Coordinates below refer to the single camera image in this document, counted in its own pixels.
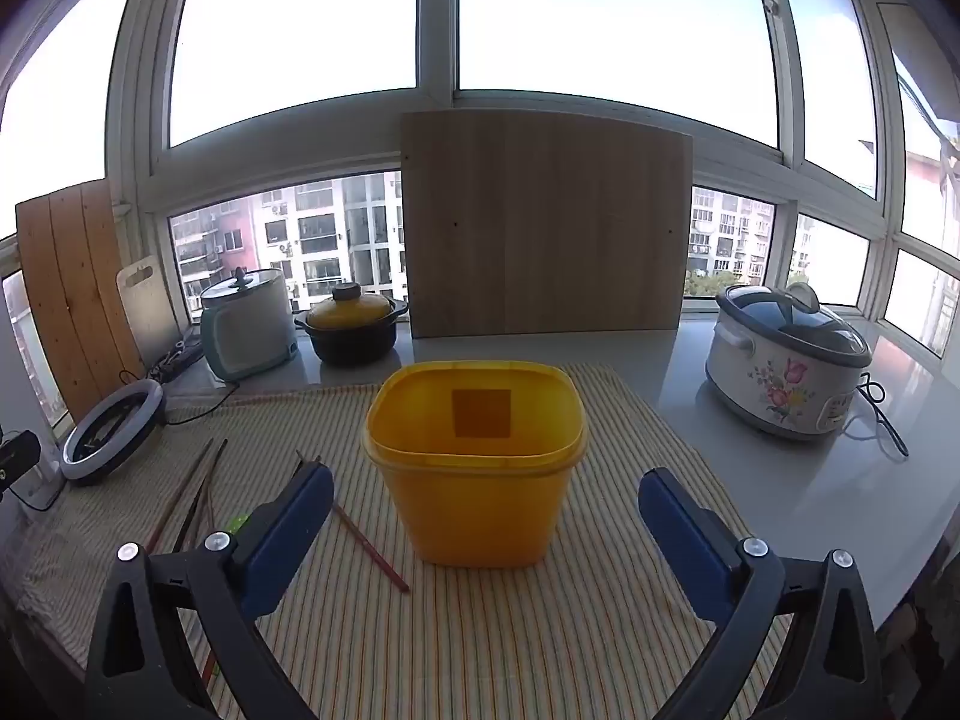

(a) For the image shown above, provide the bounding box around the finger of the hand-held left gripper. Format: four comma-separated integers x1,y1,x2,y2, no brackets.
0,431,40,496

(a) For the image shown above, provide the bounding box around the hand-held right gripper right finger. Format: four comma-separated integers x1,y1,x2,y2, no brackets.
637,467,890,720

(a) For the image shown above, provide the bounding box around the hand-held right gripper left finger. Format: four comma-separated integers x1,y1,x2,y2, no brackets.
85,461,336,720

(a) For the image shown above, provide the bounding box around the green plastic spoon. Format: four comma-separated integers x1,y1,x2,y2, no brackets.
201,514,252,691

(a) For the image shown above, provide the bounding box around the reddish wooden chopstick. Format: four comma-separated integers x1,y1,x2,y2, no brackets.
295,451,411,593

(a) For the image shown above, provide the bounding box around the brown wooden chopstick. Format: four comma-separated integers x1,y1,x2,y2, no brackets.
145,439,215,554
172,439,228,554

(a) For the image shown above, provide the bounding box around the yellow plastic container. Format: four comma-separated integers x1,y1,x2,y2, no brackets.
364,360,587,567

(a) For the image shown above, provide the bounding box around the orange wooden plank board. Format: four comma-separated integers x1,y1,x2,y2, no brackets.
15,178,147,421

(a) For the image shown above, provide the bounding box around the floral white slow cooker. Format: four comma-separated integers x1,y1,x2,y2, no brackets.
705,281,875,442

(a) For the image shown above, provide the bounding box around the white cutting board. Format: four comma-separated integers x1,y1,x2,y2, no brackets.
115,253,188,368

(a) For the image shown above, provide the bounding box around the striped cloth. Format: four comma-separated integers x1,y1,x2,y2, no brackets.
13,362,796,720

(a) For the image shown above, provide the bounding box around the black clay pot yellow lid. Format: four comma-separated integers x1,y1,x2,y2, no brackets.
294,283,410,368

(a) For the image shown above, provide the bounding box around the blue white electric cooker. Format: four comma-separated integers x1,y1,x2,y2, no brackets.
199,268,299,382

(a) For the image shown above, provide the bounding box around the light wooden board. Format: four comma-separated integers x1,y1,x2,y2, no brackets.
399,111,695,340

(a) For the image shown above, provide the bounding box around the white ring light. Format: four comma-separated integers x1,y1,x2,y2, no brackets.
58,379,167,485

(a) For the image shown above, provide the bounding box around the black ring light cable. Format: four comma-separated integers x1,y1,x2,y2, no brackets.
161,382,241,427

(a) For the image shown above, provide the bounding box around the black slow cooker cable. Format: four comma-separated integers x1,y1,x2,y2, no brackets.
844,373,910,458

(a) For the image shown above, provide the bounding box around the white window frame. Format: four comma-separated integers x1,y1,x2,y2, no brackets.
0,0,960,421

